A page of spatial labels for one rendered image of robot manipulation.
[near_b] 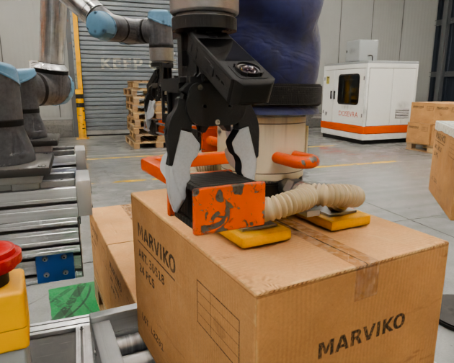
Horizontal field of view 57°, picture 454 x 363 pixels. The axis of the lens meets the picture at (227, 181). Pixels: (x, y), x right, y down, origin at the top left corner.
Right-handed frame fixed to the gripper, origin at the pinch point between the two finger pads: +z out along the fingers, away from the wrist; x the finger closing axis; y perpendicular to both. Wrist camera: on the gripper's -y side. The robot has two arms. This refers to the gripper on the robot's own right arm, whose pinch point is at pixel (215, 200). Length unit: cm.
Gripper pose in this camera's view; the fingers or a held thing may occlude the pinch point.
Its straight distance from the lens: 47.9
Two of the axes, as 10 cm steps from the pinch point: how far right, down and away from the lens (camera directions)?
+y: -4.7, -1.9, 8.6
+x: -8.8, 1.1, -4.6
